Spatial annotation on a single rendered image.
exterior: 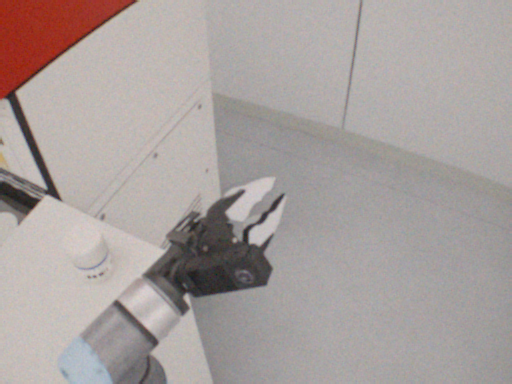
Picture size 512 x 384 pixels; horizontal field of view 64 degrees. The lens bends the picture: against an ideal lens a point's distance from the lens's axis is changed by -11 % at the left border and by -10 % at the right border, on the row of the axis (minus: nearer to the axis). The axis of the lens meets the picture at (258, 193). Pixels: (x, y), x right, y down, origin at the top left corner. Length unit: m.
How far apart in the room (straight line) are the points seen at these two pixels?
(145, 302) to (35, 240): 0.47
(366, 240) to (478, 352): 0.70
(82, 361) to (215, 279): 0.18
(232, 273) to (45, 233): 0.54
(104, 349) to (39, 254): 0.44
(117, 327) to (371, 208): 1.80
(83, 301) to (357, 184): 1.71
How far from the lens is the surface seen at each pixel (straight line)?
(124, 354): 0.53
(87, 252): 0.77
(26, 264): 0.93
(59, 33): 0.94
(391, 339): 1.87
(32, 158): 0.96
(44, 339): 0.83
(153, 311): 0.53
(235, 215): 0.57
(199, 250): 0.55
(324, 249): 2.03
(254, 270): 0.49
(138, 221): 1.38
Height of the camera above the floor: 1.66
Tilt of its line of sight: 49 degrees down
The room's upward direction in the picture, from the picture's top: straight up
